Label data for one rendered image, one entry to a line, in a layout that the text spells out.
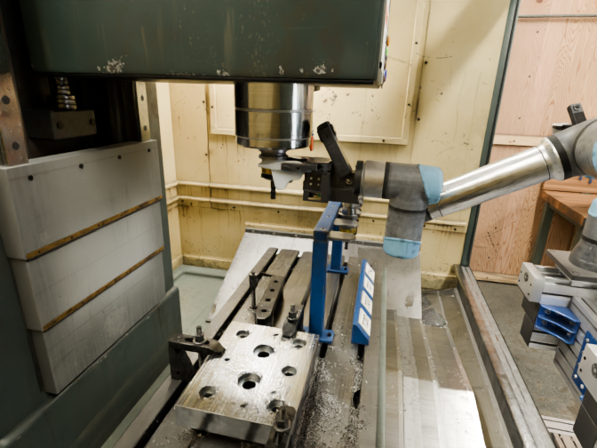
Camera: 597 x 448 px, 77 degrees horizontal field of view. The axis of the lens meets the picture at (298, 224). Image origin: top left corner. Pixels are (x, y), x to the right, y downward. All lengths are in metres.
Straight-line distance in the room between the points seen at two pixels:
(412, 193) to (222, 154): 1.35
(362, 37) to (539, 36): 2.94
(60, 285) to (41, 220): 0.16
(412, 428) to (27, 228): 1.00
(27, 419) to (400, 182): 0.93
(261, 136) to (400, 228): 0.32
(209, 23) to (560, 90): 3.12
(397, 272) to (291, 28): 1.34
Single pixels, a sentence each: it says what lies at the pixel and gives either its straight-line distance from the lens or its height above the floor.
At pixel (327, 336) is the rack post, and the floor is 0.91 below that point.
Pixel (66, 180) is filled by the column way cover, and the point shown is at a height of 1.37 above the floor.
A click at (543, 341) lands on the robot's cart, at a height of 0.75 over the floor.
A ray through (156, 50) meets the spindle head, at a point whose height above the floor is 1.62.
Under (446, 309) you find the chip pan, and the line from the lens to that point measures 1.85.
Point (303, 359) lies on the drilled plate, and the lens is 0.90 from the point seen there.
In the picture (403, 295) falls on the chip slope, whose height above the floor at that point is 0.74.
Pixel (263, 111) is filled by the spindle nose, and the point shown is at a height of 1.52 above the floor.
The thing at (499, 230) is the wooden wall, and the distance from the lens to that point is 3.67.
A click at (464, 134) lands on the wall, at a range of 1.81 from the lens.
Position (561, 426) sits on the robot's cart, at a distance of 2.17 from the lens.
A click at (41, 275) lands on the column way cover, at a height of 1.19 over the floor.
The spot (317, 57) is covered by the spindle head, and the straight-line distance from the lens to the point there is 0.66.
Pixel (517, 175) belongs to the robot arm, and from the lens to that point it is 0.90.
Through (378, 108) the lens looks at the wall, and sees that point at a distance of 1.77.
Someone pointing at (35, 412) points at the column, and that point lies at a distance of 1.09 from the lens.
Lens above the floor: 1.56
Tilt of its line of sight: 19 degrees down
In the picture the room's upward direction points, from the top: 2 degrees clockwise
